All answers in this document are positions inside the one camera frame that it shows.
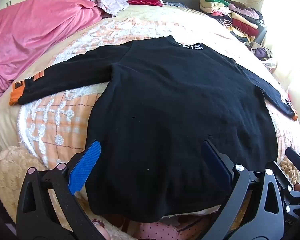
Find cream fluffy cloth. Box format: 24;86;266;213
0;145;225;240

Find red pillow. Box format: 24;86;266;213
127;0;164;7

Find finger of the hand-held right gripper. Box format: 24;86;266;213
285;147;300;180

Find orange and white plush blanket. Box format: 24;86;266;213
17;17;300;173

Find beige bed cover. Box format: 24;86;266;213
0;4;300;155

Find lilac garment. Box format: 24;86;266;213
77;0;129;15

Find person's left hand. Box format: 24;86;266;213
92;219;113;240

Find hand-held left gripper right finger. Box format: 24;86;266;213
197;139;284;240

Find dark floral cloth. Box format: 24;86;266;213
164;1;188;8

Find pink blanket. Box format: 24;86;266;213
0;0;104;105

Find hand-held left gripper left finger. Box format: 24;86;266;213
16;141;108;240

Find cream curtain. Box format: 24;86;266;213
261;0;300;85

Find pink dotted cloth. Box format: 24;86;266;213
137;216;203;240

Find floral laundry bag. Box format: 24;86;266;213
245;41;277;68

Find stack of folded clothes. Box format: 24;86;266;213
199;0;265;43

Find black sweater with orange cuffs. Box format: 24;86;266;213
9;35;298;224

